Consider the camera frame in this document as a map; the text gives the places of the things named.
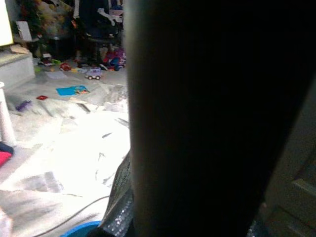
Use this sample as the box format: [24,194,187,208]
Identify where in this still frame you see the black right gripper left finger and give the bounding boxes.
[86,152,135,237]

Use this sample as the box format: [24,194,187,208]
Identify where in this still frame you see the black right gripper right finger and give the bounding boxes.
[246,201,269,237]

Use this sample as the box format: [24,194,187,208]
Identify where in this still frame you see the blue plastic dustpan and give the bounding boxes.
[58,220,102,237]

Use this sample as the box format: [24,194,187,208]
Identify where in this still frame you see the dark wooden door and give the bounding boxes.
[263,82,316,237]

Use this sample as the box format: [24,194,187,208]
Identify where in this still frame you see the blue picture book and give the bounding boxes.
[56,85,91,96]

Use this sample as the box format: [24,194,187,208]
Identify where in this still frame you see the purple toy truck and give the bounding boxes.
[84,66,102,80]

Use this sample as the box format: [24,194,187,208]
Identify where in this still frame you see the red and navy cloth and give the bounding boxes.
[0,142,15,169]

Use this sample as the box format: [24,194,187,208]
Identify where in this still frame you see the purple plastic toy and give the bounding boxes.
[15,99,33,111]

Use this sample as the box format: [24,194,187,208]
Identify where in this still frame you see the colourful toy pile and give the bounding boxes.
[102,47,127,72]

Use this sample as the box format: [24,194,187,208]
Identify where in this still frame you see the grey step block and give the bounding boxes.
[0,52,36,88]

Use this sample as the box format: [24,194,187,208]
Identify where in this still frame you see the black office chair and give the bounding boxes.
[78,0,124,65]

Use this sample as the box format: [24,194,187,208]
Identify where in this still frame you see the white board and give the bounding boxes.
[0,0,14,47]

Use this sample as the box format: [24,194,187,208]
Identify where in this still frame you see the grey cable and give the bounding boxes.
[37,195,111,237]

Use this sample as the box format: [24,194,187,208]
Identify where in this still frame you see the white round post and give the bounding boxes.
[0,81,17,147]

